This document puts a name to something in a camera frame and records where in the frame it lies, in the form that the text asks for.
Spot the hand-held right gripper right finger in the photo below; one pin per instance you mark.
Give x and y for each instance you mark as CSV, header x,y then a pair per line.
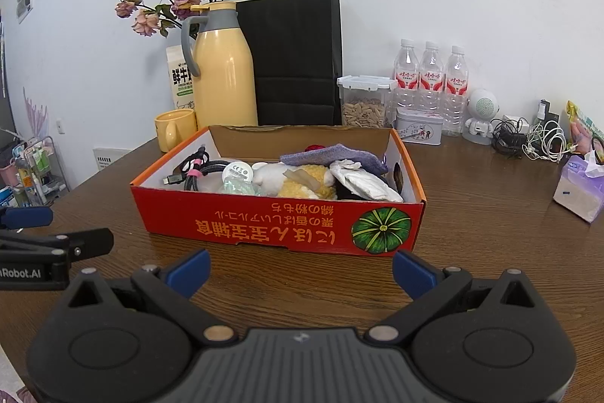
x,y
414,273

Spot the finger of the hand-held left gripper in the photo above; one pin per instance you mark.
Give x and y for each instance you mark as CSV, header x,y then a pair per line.
x,y
89,240
28,217

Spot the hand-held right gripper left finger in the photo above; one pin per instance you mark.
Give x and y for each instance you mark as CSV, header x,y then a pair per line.
x,y
188,271

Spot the red orange cardboard box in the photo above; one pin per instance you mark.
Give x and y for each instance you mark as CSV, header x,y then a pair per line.
x,y
283,228

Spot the round white device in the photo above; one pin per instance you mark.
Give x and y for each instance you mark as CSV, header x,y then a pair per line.
x,y
236,172

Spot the storage cart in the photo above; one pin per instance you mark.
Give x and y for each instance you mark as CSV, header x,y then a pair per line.
x,y
33,171

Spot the white plastic pouch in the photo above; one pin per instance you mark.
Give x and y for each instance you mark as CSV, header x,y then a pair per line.
x,y
368,186

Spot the yellow mug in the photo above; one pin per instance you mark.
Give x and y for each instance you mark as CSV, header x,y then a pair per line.
x,y
172,131

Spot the yellow plush toy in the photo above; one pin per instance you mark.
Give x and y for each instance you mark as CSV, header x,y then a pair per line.
x,y
302,186

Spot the purple knitted cloth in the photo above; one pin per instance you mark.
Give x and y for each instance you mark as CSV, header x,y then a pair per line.
x,y
330,157

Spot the white tin box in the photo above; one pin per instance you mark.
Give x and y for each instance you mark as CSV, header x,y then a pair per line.
x,y
419,129

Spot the clear seed container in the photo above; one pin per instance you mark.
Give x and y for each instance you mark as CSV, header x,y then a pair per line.
x,y
363,110

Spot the white plug adapter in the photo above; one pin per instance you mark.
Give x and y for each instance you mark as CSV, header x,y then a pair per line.
x,y
515,123

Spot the white round speaker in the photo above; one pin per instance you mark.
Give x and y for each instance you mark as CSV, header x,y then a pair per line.
x,y
483,105

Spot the purple tissue pack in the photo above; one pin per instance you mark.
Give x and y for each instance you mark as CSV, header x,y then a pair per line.
x,y
578,195

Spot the white milk carton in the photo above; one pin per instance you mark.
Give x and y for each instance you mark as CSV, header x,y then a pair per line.
x,y
179,82

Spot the water bottle red label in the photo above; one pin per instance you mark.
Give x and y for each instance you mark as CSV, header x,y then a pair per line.
x,y
456,86
406,75
432,77

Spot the yellow thermos jug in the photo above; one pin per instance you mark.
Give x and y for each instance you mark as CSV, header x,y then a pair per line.
x,y
224,72

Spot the yellow green snack packet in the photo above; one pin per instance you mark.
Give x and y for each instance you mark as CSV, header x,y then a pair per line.
x,y
585,124

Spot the black paper bag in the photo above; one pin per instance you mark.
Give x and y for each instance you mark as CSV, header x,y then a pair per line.
x,y
292,53

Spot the white wall socket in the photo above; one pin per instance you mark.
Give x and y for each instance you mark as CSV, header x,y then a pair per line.
x,y
60,127

